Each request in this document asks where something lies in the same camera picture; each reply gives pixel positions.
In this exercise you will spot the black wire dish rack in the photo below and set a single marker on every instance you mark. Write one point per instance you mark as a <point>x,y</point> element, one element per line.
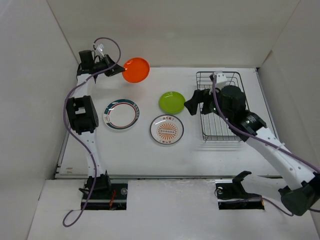
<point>213,128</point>

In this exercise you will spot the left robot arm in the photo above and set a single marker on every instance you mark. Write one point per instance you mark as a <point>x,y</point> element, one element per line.
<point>84,121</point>

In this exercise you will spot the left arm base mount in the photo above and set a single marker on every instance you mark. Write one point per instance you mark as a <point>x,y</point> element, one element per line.
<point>112,197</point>

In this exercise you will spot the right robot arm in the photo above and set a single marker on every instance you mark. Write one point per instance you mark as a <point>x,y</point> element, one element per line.
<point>301,188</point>

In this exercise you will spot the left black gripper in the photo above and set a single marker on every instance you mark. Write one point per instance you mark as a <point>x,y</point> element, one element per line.
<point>115,69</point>

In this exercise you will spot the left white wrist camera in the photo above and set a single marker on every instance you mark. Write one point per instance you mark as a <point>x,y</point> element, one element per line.
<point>99,49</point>

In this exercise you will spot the white plate orange sunburst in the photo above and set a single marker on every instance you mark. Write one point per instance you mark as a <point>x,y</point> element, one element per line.
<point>166,129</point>

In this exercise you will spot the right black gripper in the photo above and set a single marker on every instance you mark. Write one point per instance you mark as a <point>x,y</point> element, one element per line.
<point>200,95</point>

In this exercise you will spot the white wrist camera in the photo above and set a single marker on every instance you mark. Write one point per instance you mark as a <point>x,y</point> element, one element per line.
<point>99,49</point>
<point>220,79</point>

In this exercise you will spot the white plate green rim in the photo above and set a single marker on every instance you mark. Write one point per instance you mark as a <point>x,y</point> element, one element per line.
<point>121,114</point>

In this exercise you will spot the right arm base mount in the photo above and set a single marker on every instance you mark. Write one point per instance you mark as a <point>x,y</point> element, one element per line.
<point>231,194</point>

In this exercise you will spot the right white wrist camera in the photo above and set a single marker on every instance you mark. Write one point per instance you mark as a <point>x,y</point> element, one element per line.
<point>220,79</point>

